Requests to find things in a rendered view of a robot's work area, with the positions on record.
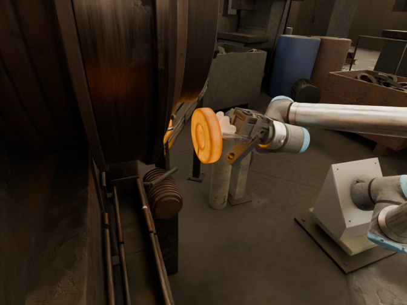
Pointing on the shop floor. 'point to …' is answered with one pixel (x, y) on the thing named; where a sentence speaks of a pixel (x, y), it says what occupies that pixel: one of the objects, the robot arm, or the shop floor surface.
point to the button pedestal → (238, 180)
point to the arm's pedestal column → (346, 262)
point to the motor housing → (165, 215)
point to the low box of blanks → (368, 98)
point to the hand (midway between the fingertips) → (206, 129)
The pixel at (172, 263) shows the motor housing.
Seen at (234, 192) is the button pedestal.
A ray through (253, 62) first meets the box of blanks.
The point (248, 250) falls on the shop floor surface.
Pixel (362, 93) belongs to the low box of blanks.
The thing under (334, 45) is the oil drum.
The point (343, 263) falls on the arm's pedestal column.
